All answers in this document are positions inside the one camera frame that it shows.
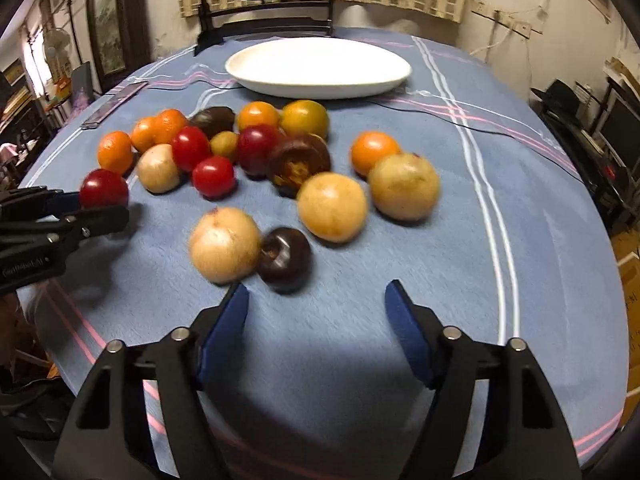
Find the tan round fruit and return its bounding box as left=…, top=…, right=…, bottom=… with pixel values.
left=368, top=153, right=440, bottom=222

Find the round embroidered table screen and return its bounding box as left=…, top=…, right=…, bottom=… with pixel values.
left=193, top=0, right=338, bottom=57

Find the purple smartphone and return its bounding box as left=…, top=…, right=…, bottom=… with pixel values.
left=80, top=81, right=149, bottom=130

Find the small yellow fruit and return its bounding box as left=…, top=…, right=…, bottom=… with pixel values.
left=209, top=131, right=239, bottom=160

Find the black hat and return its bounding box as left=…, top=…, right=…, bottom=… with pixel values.
left=530, top=79, right=580, bottom=120

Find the blue striped tablecloth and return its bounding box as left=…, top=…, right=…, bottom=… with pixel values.
left=20, top=28, right=628, bottom=479

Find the dark framed painting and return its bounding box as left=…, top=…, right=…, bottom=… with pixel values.
left=86, top=0, right=151, bottom=92

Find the orange citrus fruit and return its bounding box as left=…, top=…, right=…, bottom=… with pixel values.
left=349, top=130, right=401, bottom=178

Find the orange mandarin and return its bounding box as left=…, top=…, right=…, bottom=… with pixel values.
left=96, top=131, right=134, bottom=176

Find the red round tomato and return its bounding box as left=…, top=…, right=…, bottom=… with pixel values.
left=191, top=155, right=236, bottom=200

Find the dark red plum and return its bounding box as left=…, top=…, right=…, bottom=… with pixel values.
left=235, top=125, right=283, bottom=178

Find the wall power strip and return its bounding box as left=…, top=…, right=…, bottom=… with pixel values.
left=470, top=0, right=540, bottom=39

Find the orange tangerine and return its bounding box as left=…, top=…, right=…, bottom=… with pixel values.
left=130, top=108, right=189, bottom=153

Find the large beige round fruit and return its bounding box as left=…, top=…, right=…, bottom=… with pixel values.
left=188, top=207, right=262, bottom=285

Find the carved dark brown fruit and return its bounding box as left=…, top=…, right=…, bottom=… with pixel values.
left=267, top=134, right=332, bottom=197

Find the small beige fruit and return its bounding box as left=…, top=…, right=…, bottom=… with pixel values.
left=137, top=143, right=182, bottom=194

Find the white oval plate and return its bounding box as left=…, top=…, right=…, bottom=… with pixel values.
left=224, top=37, right=412, bottom=101

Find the yellow green orange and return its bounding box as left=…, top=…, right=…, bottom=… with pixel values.
left=280, top=100, right=330, bottom=139

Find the small red tomato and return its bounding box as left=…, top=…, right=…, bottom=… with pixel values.
left=79, top=169, right=129, bottom=208

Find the computer monitor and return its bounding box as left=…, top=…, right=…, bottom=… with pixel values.
left=598, top=93, right=640, bottom=171

